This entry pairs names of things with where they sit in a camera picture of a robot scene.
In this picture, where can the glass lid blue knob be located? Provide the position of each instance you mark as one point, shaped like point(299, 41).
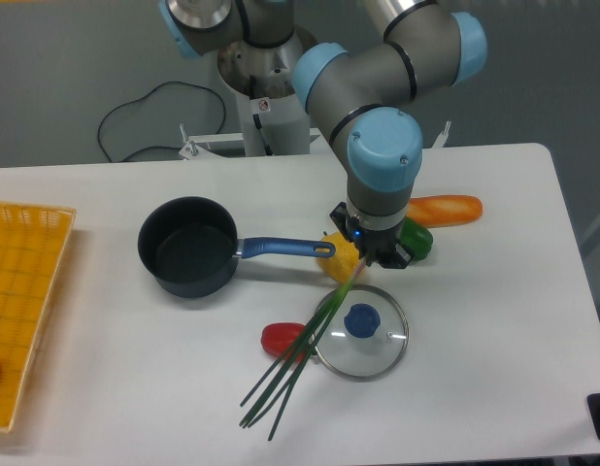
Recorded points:
point(368, 336)

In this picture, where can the red bell pepper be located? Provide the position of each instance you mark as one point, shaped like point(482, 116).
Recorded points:
point(277, 337)

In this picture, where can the green bell pepper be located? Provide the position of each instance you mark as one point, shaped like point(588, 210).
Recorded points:
point(415, 239)

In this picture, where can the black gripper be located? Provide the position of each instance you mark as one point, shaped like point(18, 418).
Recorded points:
point(376, 238)

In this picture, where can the dark pot blue handle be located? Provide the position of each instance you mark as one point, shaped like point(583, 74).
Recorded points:
point(190, 245)

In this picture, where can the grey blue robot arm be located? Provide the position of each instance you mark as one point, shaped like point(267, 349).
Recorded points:
point(357, 101)

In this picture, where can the yellow woven basket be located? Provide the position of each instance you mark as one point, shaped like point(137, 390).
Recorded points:
point(33, 239)

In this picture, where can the green onion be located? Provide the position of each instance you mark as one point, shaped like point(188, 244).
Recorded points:
point(286, 370)

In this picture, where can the orange bread loaf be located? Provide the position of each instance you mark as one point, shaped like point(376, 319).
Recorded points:
point(445, 210)

